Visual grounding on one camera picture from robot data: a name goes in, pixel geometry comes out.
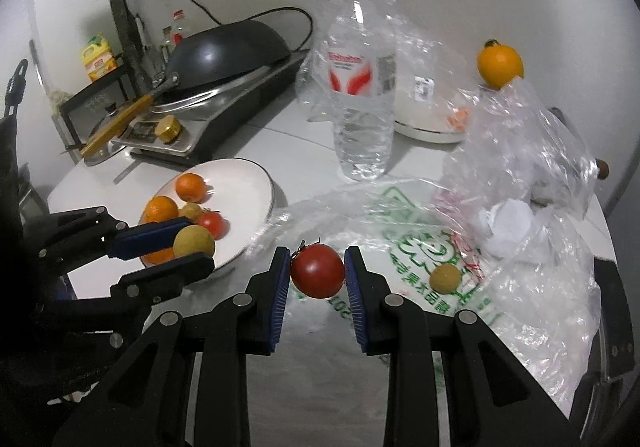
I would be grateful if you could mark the stainless steel stove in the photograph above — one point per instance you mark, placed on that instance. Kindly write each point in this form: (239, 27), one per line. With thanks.
(225, 112)

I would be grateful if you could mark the glass pot lid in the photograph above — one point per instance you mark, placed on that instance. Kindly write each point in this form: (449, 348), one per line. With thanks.
(107, 124)

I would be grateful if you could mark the small orange piece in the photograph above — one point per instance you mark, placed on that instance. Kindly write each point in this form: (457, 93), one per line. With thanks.
(459, 118)

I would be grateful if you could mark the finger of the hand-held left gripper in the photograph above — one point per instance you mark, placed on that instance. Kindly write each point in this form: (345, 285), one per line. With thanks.
(175, 269)
(150, 239)

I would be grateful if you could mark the red tomato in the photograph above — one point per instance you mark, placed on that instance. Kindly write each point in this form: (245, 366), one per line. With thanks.
(317, 272)
(214, 224)

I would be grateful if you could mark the black chair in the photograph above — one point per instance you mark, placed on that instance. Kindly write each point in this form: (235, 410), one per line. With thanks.
(612, 327)

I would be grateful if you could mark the brass knob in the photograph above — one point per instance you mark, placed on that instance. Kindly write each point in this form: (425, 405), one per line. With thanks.
(169, 129)

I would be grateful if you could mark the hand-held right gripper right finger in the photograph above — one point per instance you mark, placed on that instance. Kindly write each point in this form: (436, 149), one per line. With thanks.
(356, 297)

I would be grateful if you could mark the white plate with dark rim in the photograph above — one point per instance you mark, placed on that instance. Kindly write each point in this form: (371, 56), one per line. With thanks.
(240, 187)

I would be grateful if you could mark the clear water bottle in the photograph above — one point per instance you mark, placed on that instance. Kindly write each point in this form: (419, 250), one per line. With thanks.
(362, 127)

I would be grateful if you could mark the white round pot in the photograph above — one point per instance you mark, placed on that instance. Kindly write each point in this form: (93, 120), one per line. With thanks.
(425, 122)

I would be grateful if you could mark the black spring clip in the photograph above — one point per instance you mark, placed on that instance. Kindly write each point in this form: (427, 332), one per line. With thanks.
(15, 84)

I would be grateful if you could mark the crumpled clear plastic bag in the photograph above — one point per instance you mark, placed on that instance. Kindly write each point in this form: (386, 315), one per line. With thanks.
(520, 152)

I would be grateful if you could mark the printed plastic bag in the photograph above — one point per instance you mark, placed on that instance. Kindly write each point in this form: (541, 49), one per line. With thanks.
(400, 227)

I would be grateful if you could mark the yellow oil jug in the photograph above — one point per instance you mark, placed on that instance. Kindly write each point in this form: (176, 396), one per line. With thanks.
(100, 59)

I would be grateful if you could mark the brown wooden knob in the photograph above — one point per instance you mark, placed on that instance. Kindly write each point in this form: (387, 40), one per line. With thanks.
(602, 170)

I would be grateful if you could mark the small yellow round fruit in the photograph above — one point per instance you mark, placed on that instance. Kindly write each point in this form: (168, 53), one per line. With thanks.
(190, 212)
(194, 239)
(445, 278)

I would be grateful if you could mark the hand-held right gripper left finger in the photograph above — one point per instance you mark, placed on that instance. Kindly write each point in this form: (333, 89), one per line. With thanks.
(280, 297)

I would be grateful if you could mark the large orange with stem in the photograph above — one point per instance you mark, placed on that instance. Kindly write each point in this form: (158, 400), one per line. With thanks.
(500, 64)

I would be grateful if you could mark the black metal rack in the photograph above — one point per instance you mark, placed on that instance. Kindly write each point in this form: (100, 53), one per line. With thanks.
(85, 94)

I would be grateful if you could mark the red-capped bottle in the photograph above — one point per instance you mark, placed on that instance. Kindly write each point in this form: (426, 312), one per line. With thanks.
(181, 29)

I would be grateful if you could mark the crumpled white paper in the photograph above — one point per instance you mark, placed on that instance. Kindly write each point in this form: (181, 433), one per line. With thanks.
(505, 224)

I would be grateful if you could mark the dark-capped glass bottle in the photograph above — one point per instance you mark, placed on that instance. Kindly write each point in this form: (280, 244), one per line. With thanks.
(166, 47)

